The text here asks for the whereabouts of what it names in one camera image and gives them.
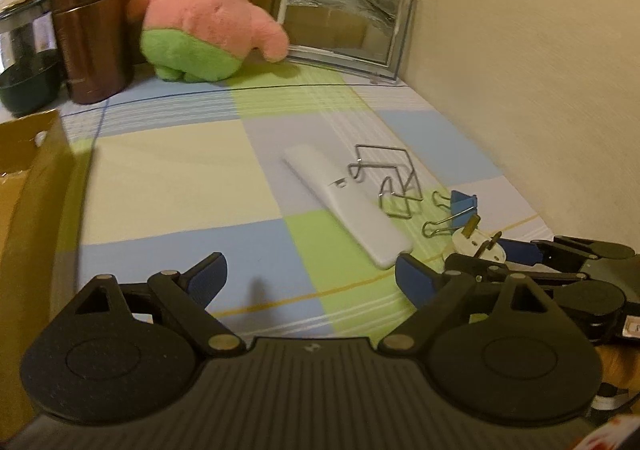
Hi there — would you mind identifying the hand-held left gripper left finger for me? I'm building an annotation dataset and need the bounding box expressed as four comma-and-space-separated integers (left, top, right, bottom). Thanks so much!
74, 252, 246, 356

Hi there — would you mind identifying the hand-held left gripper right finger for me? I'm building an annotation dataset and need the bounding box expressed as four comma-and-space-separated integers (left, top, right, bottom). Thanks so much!
377, 254, 557, 356

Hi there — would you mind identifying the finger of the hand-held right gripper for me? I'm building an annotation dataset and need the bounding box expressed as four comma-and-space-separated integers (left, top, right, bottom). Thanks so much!
444, 252, 588, 287
497, 236, 637, 273

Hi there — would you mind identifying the white power plug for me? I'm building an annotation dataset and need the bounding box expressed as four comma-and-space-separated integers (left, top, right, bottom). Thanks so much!
452, 215, 506, 263

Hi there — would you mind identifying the cardboard box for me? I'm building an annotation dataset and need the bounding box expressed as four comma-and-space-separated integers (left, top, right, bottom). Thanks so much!
0, 110, 91, 436

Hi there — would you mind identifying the blue binder clip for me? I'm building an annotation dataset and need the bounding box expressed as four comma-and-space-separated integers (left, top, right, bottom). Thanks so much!
422, 190, 480, 238

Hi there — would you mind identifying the white remote control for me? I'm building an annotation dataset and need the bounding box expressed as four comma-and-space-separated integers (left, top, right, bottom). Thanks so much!
282, 144, 413, 271

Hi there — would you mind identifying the checked bedsheet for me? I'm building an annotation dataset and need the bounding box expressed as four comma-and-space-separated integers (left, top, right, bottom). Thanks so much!
60, 62, 556, 341

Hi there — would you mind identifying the red white packet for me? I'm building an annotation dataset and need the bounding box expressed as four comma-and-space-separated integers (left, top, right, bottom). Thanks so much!
580, 417, 640, 450

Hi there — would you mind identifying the pink starfish plush toy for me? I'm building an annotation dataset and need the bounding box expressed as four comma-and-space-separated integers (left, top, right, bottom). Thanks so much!
126, 0, 290, 83

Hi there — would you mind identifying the dark green bowl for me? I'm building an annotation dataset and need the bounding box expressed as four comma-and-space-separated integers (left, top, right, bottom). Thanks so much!
0, 49, 67, 118

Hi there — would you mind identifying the brown metal thermos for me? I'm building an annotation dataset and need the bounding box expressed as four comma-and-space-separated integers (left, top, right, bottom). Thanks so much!
49, 0, 135, 105

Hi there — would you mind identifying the silver rimmed dish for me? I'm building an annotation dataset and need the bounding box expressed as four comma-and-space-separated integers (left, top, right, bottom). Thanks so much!
0, 0, 52, 62

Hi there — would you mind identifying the metal wire stand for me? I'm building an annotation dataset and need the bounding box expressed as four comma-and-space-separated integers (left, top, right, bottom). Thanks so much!
347, 144, 423, 220

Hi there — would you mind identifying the glass picture frame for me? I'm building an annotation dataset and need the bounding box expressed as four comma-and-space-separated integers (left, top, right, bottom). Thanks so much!
272, 0, 417, 87

